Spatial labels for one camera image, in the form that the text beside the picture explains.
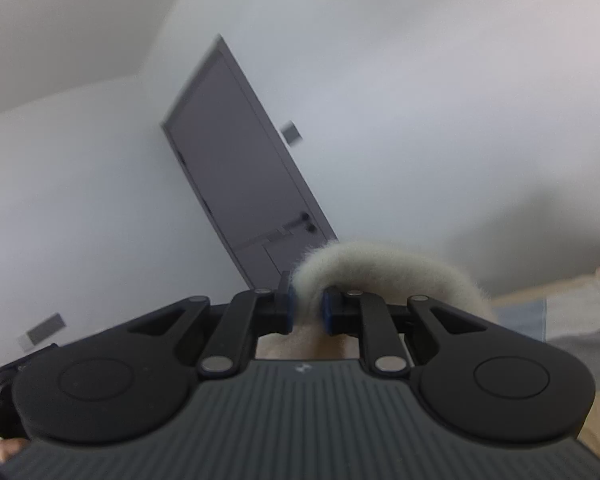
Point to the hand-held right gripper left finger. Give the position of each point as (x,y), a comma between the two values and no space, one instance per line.
(290,310)

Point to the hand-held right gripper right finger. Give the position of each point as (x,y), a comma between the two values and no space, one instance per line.
(326,312)

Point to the fluffy cream garment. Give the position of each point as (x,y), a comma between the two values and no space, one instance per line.
(380,265)

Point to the person's left hand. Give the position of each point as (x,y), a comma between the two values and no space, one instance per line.
(11,449)

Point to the grey door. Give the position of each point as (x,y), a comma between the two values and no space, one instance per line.
(230,160)

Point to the checkered quilt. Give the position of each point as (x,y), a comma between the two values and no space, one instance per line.
(575,320)

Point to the grey wall plate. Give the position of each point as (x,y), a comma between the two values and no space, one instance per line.
(42,331)

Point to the grey wall switch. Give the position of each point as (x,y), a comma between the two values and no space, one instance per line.
(292,132)

